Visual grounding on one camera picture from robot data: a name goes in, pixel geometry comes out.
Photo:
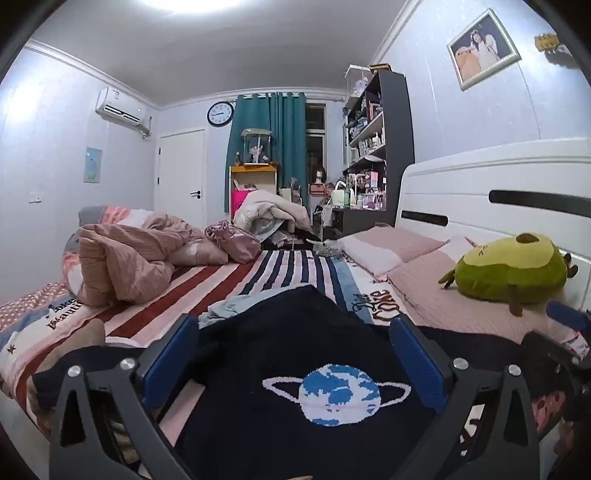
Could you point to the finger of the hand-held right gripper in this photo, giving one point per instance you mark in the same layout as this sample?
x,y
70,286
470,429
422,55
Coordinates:
x,y
570,314

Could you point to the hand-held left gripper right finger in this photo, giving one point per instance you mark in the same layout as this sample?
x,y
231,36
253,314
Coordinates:
x,y
418,364

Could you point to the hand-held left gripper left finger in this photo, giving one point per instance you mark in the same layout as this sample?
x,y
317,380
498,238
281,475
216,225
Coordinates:
x,y
168,364

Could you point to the navy planet print sweater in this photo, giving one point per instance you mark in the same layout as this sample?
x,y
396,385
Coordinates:
x,y
295,332

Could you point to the large pink pillow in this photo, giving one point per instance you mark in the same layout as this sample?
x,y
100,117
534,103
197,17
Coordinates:
x,y
429,295

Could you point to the green avocado plush toy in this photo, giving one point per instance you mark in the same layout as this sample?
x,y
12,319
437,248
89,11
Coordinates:
x,y
508,272

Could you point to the light blue garment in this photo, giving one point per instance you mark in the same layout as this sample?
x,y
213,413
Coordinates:
x,y
221,311

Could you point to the pink quilt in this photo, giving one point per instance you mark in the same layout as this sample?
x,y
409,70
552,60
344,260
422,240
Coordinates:
x,y
124,258

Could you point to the small pink pillow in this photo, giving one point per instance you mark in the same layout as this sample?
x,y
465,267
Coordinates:
x,y
383,249

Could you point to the shiny pink garment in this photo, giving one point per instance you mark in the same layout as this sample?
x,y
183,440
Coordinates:
x,y
235,240

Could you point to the striped star print bed sheet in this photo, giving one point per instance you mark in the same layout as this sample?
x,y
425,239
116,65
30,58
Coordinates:
x,y
286,272

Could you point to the white bed headboard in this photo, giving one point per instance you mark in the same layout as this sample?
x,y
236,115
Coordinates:
x,y
461,184

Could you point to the heap of pale blankets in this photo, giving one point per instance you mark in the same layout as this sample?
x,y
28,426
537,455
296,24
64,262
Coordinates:
x,y
272,212

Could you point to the white door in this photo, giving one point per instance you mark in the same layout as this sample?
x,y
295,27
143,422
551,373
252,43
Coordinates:
x,y
180,175

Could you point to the yellow shelf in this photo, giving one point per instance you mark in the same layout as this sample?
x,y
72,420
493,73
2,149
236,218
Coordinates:
x,y
254,177

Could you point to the dark cluttered bookshelf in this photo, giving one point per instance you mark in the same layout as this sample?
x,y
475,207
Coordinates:
x,y
392,147

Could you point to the glass display case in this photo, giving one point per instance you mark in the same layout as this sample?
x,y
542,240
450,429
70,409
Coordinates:
x,y
255,146

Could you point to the window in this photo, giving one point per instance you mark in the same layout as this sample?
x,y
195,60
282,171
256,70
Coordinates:
x,y
316,138

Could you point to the teal curtain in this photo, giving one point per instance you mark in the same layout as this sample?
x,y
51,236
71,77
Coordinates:
x,y
277,138

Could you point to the white air conditioner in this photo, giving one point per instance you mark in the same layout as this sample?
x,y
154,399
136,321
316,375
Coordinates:
x,y
117,106

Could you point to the yellow guitar headstock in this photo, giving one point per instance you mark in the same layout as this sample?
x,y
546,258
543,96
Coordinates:
x,y
549,42

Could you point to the ceiling lamp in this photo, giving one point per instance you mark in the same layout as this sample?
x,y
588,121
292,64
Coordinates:
x,y
184,3

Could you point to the small blue wall poster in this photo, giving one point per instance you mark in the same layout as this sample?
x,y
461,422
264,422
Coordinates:
x,y
93,165

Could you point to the round wall clock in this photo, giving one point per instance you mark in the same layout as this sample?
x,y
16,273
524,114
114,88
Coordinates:
x,y
220,114

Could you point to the framed wall picture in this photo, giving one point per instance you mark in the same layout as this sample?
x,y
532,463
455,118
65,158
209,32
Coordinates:
x,y
482,48

